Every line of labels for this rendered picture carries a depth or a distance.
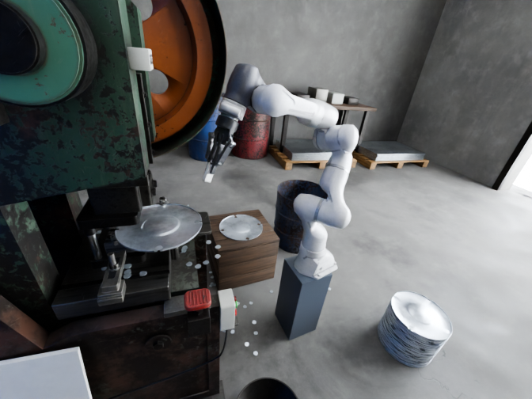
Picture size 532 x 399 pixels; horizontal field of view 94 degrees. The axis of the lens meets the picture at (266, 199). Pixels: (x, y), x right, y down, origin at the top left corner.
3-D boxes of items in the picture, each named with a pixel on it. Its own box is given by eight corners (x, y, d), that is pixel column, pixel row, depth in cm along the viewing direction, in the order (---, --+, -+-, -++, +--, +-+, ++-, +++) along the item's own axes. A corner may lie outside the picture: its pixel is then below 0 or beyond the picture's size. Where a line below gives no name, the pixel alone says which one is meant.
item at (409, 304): (403, 283, 149) (403, 283, 149) (457, 317, 131) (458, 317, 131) (381, 309, 131) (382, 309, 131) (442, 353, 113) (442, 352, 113)
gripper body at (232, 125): (244, 124, 86) (235, 150, 88) (229, 119, 91) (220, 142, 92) (229, 116, 80) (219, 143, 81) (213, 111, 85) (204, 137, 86)
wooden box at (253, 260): (255, 244, 205) (258, 208, 188) (274, 277, 176) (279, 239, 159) (207, 253, 190) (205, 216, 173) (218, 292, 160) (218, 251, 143)
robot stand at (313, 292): (299, 305, 158) (313, 251, 136) (315, 329, 144) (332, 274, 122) (274, 313, 151) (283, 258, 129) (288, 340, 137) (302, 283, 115)
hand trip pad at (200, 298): (210, 303, 74) (209, 286, 71) (212, 321, 69) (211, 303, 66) (185, 309, 72) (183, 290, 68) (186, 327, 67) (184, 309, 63)
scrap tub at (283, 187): (305, 223, 240) (315, 178, 217) (327, 252, 206) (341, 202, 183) (264, 227, 227) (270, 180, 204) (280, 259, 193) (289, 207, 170)
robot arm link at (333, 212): (325, 172, 119) (364, 183, 112) (306, 220, 116) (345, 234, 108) (323, 163, 109) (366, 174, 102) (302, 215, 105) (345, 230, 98)
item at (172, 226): (106, 258, 74) (105, 256, 73) (123, 207, 97) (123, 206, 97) (205, 246, 82) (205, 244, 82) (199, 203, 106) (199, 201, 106)
